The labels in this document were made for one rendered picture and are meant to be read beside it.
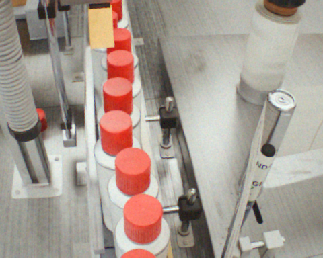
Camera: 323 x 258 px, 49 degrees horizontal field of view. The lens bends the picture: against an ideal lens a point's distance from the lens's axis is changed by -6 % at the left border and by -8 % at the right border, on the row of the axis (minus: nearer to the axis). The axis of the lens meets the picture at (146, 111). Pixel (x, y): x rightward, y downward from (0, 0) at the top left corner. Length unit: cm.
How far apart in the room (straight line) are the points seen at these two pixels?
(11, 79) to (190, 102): 43
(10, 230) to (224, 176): 35
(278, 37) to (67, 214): 44
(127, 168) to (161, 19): 72
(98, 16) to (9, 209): 35
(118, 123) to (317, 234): 35
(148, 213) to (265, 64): 42
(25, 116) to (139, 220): 14
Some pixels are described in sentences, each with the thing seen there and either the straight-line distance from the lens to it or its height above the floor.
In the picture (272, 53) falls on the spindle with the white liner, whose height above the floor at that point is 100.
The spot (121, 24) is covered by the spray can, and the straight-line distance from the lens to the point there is 59.
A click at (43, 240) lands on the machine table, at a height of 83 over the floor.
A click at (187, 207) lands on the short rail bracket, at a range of 51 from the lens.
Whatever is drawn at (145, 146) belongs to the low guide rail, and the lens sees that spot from 57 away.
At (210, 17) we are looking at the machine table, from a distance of 105.
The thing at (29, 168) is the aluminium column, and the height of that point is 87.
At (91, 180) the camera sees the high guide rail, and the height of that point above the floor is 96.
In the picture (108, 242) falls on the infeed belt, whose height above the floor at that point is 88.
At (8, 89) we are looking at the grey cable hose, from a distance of 34.
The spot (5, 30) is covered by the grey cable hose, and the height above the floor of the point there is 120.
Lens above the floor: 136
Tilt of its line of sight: 45 degrees down
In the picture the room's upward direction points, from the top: 1 degrees clockwise
